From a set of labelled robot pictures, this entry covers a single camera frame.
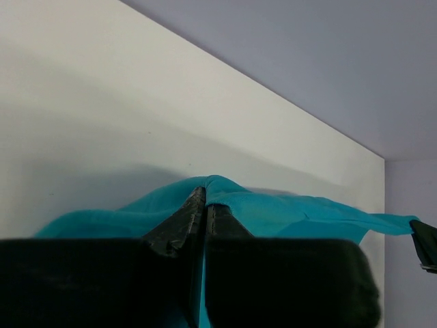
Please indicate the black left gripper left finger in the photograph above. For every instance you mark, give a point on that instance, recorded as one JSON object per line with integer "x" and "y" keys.
{"x": 150, "y": 281}

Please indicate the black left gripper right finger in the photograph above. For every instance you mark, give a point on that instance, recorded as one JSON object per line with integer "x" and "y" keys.
{"x": 282, "y": 282}

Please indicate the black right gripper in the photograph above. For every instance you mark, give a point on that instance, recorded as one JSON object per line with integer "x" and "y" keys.
{"x": 424, "y": 239}

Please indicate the teal t shirt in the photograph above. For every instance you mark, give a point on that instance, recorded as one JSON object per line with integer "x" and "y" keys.
{"x": 264, "y": 215}

